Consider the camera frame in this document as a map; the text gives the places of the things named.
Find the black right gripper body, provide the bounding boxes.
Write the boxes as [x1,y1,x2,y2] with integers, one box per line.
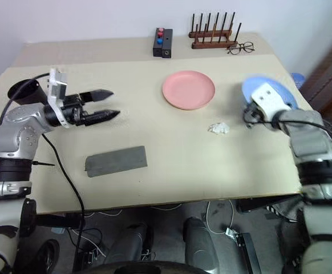
[242,102,267,128]

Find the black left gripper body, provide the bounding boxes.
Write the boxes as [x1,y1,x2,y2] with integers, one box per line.
[59,93,88,127]

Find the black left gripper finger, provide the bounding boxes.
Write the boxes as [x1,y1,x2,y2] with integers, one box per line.
[79,88,115,103]
[83,109,122,126]

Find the blue plastic plate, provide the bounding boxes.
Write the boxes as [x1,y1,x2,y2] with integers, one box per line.
[241,75,301,111]

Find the grey cloth mat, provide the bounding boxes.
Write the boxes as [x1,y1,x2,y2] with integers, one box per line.
[85,146,149,179]

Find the white crumpled paper ball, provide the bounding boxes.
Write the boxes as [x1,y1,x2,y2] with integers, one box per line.
[207,122,230,135]

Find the black plastic cup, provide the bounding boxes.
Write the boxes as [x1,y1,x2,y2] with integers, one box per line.
[7,79,48,106]

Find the blue translucent container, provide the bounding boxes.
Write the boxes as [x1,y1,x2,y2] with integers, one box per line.
[290,72,306,88]

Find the black-framed eyeglasses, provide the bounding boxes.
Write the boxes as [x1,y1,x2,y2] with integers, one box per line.
[226,42,255,55]

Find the pink plastic plate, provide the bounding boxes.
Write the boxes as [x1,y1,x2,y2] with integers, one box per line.
[162,70,216,110]

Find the black box with coloured buttons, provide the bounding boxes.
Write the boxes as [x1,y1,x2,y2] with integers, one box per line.
[152,27,164,57]

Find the brown wooden peg rack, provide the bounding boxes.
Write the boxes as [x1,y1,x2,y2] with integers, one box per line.
[188,11,242,50]

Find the brown wooden cabinet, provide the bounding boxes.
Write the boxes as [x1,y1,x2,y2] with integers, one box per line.
[305,37,332,118]

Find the black button box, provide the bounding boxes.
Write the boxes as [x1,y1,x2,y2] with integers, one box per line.
[161,29,174,59]

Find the black power strip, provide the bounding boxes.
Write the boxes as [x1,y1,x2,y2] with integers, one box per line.
[234,232,261,274]

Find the black wheel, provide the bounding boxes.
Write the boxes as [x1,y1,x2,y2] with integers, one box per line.
[36,239,60,274]

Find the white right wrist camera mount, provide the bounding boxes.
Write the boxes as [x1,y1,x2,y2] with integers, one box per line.
[250,83,294,121]

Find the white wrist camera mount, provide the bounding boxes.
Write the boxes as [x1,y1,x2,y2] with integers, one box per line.
[250,83,294,121]
[46,67,69,127]

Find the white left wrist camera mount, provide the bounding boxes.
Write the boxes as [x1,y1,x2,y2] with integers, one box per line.
[46,67,69,127]

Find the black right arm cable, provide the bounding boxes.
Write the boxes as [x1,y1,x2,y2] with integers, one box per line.
[250,118,332,175]

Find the white floor cable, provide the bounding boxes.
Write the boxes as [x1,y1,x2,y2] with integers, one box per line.
[205,199,237,235]

